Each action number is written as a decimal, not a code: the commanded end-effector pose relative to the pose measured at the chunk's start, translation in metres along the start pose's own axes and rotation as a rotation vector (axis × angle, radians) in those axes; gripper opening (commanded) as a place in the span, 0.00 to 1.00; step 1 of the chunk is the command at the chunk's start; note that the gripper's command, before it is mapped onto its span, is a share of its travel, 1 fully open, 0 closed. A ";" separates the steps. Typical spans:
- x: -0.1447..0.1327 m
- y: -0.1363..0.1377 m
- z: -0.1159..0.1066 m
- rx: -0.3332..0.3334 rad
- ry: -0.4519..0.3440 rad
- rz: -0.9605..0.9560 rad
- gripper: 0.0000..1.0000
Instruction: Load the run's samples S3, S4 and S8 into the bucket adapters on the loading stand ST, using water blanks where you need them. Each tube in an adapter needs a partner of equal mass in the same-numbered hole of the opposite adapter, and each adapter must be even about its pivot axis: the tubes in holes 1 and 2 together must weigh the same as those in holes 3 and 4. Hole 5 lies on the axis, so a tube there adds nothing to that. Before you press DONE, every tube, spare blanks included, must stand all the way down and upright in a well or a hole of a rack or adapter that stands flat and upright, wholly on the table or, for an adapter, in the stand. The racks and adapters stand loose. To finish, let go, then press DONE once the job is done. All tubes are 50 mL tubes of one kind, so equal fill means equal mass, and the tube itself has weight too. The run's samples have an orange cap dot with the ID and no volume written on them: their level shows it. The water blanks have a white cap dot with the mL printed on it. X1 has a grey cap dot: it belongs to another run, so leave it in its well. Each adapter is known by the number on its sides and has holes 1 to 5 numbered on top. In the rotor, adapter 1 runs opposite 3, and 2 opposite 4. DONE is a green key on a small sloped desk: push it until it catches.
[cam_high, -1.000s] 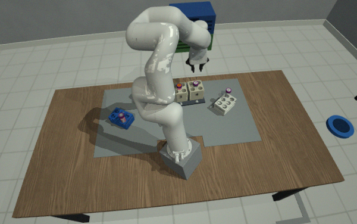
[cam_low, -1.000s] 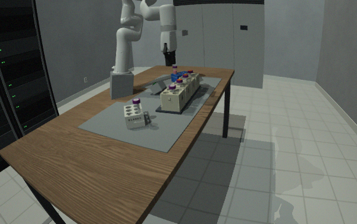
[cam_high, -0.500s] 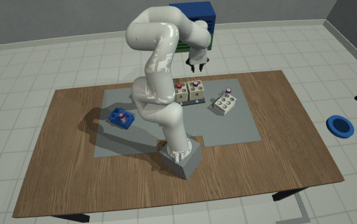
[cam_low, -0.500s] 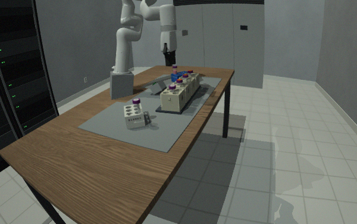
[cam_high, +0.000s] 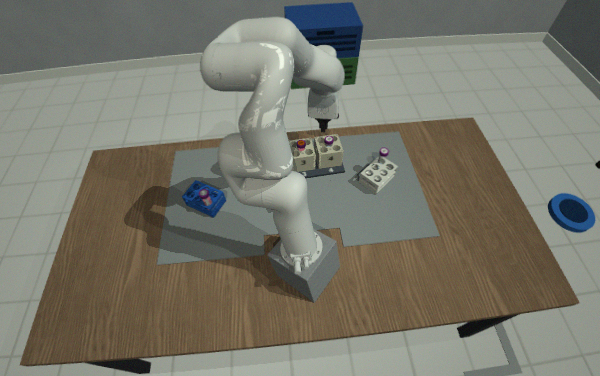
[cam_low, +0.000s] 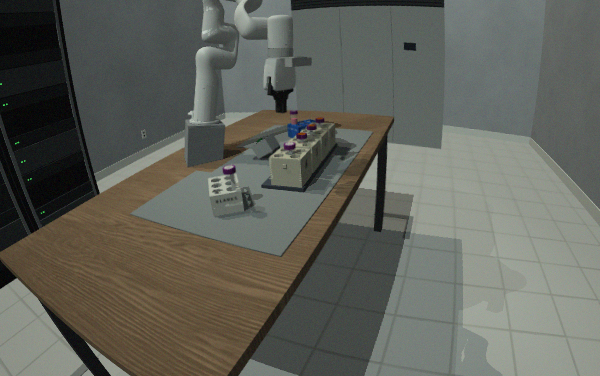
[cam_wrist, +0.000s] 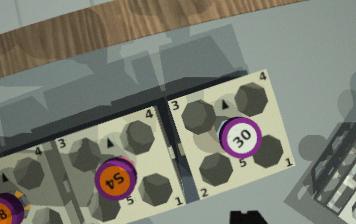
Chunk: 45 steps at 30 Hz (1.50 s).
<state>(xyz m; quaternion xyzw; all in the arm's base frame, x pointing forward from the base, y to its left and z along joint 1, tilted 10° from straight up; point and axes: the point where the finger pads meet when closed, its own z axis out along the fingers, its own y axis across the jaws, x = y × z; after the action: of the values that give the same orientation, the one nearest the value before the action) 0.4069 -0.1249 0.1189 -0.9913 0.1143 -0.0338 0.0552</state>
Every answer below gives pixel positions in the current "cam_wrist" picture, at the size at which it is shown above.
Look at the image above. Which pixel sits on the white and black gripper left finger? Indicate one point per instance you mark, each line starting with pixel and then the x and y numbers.
pixel 237 217

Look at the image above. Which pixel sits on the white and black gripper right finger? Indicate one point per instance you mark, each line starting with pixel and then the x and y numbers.
pixel 255 217

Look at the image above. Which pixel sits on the grey bench mat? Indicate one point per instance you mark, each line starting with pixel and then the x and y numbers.
pixel 309 51

